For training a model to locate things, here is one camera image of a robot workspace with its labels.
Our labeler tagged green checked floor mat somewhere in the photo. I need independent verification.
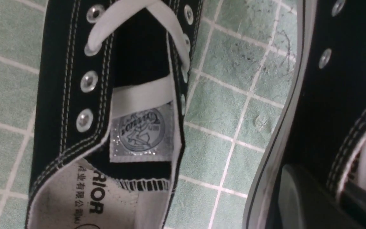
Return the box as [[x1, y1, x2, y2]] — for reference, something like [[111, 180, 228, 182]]
[[0, 0, 297, 229]]

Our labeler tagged black canvas sneaker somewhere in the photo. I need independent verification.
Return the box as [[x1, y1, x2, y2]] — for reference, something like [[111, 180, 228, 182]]
[[242, 0, 366, 229], [25, 0, 203, 229]]

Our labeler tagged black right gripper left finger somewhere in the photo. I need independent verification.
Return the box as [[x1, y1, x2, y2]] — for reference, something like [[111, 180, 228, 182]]
[[278, 165, 362, 229]]

